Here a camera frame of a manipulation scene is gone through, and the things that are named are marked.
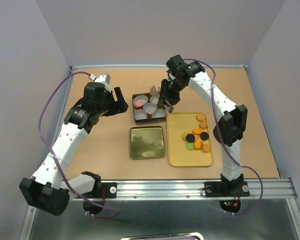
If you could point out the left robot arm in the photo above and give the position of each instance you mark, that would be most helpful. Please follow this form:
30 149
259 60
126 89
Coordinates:
78 123

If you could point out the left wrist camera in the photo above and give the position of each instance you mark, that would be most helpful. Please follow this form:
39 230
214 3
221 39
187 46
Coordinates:
103 79

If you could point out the white paper cup liner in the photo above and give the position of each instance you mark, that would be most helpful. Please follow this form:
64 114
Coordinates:
154 100
140 114
142 98
158 113
149 108

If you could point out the square cookie tin box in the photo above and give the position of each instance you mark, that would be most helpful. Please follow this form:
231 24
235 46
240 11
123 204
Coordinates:
149 120

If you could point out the metal serving tongs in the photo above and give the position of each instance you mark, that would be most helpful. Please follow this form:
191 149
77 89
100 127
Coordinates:
161 100

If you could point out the gold tin lid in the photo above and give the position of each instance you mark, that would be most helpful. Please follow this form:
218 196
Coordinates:
146 143

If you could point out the yellow serving tray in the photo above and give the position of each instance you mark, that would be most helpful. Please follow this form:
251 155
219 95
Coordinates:
178 156

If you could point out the aluminium mounting rail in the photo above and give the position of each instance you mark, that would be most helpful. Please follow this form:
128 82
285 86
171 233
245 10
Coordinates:
132 190

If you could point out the metal tray at bottom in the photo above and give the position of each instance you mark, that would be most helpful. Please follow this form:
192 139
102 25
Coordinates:
170 236

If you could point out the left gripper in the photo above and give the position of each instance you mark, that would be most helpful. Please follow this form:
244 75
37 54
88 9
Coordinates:
120 106

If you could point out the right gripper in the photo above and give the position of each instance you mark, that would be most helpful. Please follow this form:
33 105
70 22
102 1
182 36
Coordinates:
172 99

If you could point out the pink macaron cookie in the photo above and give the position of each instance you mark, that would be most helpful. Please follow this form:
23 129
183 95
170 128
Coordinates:
139 103

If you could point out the black sandwich cookie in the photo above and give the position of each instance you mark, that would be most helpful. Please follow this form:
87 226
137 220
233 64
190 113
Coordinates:
204 136
190 138

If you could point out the green sandwich cookie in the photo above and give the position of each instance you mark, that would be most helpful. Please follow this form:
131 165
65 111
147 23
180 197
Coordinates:
190 146

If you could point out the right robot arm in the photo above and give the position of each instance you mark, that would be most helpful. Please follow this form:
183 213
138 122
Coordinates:
230 122

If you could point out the beige round biscuit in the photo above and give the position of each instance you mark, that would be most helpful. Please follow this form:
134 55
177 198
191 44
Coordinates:
184 136

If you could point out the round tan sandwich cookie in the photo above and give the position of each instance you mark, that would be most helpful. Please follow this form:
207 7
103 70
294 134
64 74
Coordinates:
200 117

